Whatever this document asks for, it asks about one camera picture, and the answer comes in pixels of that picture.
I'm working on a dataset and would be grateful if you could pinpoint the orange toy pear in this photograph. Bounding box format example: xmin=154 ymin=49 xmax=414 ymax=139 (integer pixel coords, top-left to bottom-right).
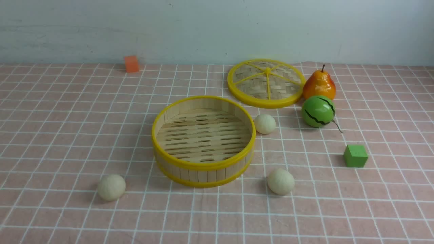
xmin=302 ymin=64 xmax=336 ymax=100

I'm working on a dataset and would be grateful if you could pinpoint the woven bamboo steamer lid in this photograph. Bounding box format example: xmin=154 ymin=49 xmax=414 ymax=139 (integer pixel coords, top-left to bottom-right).
xmin=227 ymin=59 xmax=306 ymax=109

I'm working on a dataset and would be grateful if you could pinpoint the green cube block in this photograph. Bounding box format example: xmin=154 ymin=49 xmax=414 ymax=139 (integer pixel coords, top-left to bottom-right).
xmin=343 ymin=145 xmax=369 ymax=168

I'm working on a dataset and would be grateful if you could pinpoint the bamboo steamer tray yellow rim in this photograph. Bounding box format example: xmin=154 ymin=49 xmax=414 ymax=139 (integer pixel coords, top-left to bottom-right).
xmin=152 ymin=96 xmax=256 ymax=187

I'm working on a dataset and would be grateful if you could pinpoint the pink checkered tablecloth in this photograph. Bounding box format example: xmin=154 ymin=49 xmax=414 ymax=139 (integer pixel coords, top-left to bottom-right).
xmin=0 ymin=63 xmax=434 ymax=244

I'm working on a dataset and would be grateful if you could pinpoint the green toy watermelon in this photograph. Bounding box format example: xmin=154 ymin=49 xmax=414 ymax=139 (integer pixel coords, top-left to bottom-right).
xmin=302 ymin=95 xmax=343 ymax=133

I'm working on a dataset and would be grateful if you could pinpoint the white bun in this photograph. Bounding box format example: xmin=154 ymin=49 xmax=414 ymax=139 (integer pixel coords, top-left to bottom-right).
xmin=267 ymin=168 xmax=295 ymax=196
xmin=97 ymin=174 xmax=126 ymax=201
xmin=254 ymin=113 xmax=276 ymax=134

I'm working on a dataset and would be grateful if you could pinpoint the orange cube block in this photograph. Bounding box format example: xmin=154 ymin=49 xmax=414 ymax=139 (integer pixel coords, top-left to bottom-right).
xmin=124 ymin=55 xmax=140 ymax=73

